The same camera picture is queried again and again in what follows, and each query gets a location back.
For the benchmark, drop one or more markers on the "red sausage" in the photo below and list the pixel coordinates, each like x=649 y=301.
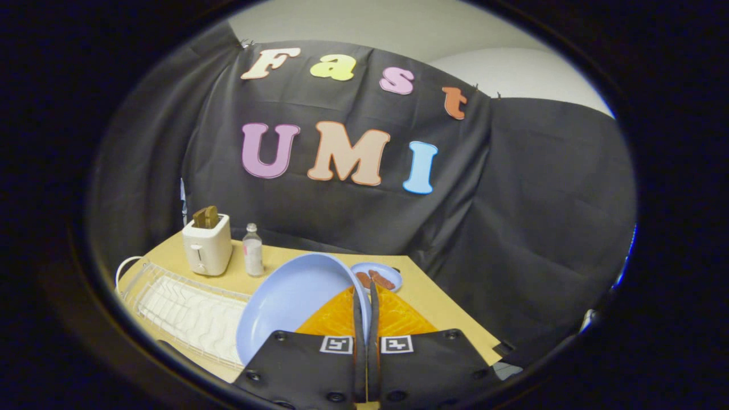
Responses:
x=363 y=279
x=383 y=279

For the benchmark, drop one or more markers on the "clear plastic bottle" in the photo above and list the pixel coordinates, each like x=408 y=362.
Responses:
x=253 y=253

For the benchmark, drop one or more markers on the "brown toast slice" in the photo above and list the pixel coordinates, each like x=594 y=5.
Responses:
x=205 y=217

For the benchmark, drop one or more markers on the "small blue plate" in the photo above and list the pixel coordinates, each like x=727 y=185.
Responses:
x=387 y=272

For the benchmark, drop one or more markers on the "light blue plate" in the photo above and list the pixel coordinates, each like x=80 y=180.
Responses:
x=285 y=307

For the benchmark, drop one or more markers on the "black backdrop cloth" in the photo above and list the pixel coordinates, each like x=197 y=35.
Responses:
x=342 y=142

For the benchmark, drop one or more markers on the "white toaster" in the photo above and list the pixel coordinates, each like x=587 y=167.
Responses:
x=207 y=249

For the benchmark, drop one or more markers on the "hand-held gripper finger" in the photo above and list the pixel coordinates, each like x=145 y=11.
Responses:
x=359 y=341
x=373 y=341

